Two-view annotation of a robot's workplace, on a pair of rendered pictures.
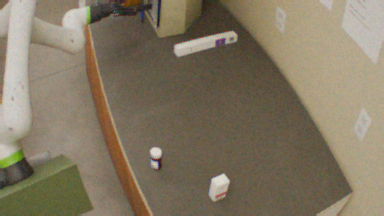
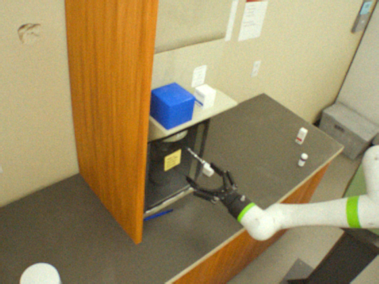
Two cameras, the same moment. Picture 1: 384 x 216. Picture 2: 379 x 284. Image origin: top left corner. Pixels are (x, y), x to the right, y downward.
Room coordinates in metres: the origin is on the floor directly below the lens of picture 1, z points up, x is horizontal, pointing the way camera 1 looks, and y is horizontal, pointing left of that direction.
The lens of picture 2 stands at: (1.89, 1.14, 2.14)
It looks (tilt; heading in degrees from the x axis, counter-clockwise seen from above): 40 degrees down; 248
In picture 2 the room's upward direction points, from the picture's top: 9 degrees clockwise
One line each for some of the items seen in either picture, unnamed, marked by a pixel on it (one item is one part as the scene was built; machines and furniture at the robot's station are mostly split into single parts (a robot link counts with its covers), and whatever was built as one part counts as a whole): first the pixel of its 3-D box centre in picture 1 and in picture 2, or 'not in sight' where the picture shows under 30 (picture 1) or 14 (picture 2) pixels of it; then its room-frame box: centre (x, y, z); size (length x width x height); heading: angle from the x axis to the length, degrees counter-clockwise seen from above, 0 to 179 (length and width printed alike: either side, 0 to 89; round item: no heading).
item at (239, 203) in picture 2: (95, 12); (240, 206); (1.34, 0.44, 1.15); 0.09 x 0.06 x 0.12; 25
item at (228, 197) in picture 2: (111, 8); (227, 195); (1.38, 0.38, 1.14); 0.09 x 0.08 x 0.07; 115
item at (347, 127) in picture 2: not in sight; (346, 131); (-0.87, -0.98, 0.17); 0.60 x 0.42 x 0.33; 113
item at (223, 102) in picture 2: not in sight; (191, 120); (1.54, 0.28, 1.46); 0.32 x 0.12 x 0.10; 25
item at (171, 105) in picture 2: not in sight; (171, 105); (1.63, 0.32, 1.56); 0.10 x 0.10 x 0.09; 25
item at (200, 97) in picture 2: not in sight; (204, 97); (1.50, 0.26, 1.54); 0.05 x 0.05 x 0.06; 25
